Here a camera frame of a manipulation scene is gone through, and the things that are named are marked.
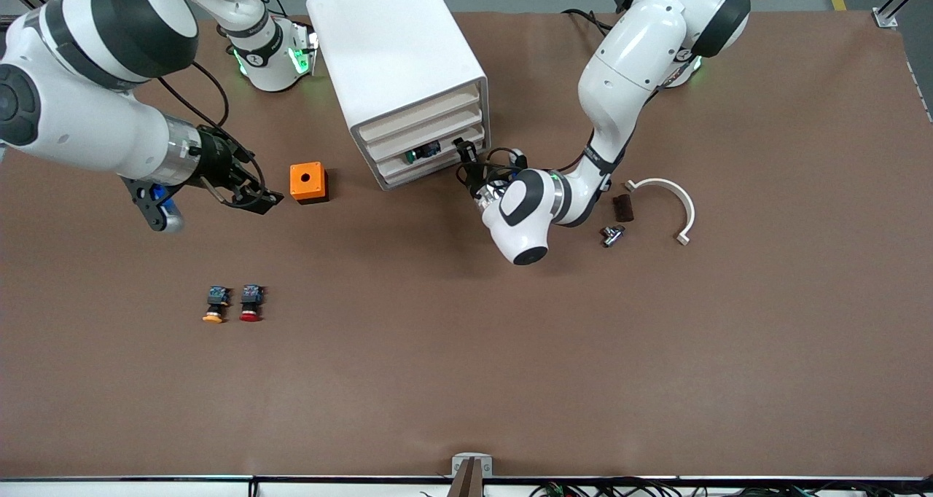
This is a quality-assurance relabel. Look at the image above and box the green push button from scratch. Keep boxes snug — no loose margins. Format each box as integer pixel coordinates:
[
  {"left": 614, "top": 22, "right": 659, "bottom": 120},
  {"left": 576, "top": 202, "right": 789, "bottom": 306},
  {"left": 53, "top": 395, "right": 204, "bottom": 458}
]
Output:
[{"left": 405, "top": 140, "right": 442, "bottom": 166}]

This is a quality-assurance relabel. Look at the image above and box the red push button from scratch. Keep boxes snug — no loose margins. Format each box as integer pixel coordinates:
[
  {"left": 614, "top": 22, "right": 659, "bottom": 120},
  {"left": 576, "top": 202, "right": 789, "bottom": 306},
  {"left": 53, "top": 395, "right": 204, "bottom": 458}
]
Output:
[{"left": 239, "top": 284, "right": 266, "bottom": 323}]

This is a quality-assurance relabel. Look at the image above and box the yellow push button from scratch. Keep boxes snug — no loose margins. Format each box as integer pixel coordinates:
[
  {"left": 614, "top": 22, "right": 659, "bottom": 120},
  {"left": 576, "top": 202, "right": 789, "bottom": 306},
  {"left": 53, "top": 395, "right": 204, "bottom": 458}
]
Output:
[{"left": 202, "top": 286, "right": 232, "bottom": 324}]

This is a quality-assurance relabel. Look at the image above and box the orange box with hole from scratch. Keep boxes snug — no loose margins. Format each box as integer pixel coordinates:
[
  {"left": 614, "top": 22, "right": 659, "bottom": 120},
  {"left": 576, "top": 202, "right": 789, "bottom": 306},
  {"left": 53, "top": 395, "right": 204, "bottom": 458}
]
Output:
[{"left": 289, "top": 162, "right": 329, "bottom": 205}]

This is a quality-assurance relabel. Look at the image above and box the white semicircular pipe clamp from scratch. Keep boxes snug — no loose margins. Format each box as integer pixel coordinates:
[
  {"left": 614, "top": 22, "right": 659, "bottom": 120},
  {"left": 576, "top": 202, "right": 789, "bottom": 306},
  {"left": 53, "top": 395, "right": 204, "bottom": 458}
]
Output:
[{"left": 624, "top": 178, "right": 696, "bottom": 246}]

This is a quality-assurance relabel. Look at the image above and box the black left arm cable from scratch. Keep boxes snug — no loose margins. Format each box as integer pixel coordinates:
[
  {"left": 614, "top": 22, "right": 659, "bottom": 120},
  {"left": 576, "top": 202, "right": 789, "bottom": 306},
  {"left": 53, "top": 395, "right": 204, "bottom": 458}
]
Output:
[{"left": 466, "top": 146, "right": 529, "bottom": 188}]

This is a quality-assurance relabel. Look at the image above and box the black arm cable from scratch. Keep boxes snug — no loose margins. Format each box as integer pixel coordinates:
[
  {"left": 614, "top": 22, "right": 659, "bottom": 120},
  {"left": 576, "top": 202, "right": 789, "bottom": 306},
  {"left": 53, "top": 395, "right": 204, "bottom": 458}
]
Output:
[
  {"left": 466, "top": 146, "right": 529, "bottom": 188},
  {"left": 157, "top": 60, "right": 230, "bottom": 130}
]

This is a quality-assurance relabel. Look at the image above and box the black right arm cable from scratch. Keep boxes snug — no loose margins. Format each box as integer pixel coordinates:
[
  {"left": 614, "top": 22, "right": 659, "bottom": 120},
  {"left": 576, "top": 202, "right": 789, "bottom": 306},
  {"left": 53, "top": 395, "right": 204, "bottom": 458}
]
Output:
[{"left": 157, "top": 60, "right": 230, "bottom": 130}]

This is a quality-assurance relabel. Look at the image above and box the black base cable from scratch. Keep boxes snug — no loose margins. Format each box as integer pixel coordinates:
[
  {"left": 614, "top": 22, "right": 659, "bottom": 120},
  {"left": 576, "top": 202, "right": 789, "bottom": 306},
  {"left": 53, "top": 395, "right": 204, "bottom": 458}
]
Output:
[{"left": 561, "top": 9, "right": 620, "bottom": 35}]

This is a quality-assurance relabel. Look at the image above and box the grey metal table bracket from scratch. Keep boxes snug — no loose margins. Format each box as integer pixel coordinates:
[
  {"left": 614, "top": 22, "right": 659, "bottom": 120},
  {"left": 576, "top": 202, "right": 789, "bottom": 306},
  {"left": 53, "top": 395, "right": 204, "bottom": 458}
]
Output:
[{"left": 451, "top": 453, "right": 493, "bottom": 480}]

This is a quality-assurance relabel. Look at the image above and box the white table edge rail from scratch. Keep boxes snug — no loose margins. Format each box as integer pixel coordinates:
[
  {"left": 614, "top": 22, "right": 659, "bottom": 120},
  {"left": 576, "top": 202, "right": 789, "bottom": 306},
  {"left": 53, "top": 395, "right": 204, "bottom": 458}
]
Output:
[{"left": 0, "top": 475, "right": 933, "bottom": 497}]

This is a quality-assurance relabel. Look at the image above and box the tangled cable bundle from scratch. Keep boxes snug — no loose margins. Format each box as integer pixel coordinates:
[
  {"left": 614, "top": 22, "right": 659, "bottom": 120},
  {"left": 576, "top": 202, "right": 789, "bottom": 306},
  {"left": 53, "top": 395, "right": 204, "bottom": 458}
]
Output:
[{"left": 528, "top": 479, "right": 933, "bottom": 497}]

